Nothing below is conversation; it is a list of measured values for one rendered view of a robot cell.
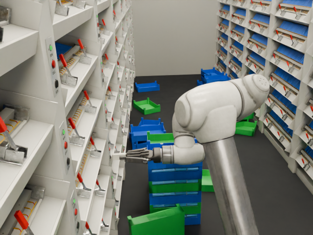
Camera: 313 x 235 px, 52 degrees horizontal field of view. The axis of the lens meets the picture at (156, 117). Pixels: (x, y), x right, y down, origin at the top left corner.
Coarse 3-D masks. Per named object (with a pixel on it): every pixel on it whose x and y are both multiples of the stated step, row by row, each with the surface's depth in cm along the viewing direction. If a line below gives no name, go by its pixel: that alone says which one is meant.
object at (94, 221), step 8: (104, 168) 153; (104, 176) 153; (104, 184) 147; (96, 200) 135; (104, 200) 137; (96, 208) 131; (96, 216) 127; (88, 224) 122; (96, 224) 123; (96, 232) 119
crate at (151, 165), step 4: (148, 140) 191; (196, 140) 191; (148, 144) 191; (152, 144) 193; (156, 144) 193; (164, 144) 193; (168, 144) 193; (172, 144) 193; (148, 148) 192; (152, 148) 194; (148, 164) 175; (152, 164) 175; (156, 164) 176; (160, 164) 176; (164, 164) 176; (168, 164) 176; (172, 164) 176; (176, 164) 176; (192, 164) 177; (196, 164) 177; (200, 164) 177; (148, 168) 176; (152, 168) 176; (156, 168) 177; (160, 168) 177
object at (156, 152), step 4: (156, 148) 155; (152, 152) 157; (156, 152) 154; (160, 152) 154; (144, 156) 154; (148, 156) 154; (152, 156) 154; (156, 156) 153; (160, 156) 153; (152, 160) 154; (156, 160) 154; (160, 160) 154
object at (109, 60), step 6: (108, 54) 202; (102, 60) 193; (108, 60) 187; (114, 60) 204; (102, 66) 189; (108, 66) 188; (114, 66) 197; (108, 72) 181; (108, 78) 171; (108, 84) 164
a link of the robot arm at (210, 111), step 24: (192, 96) 96; (216, 96) 97; (240, 96) 101; (192, 120) 95; (216, 120) 96; (216, 144) 98; (216, 168) 99; (240, 168) 100; (216, 192) 101; (240, 192) 98; (240, 216) 97
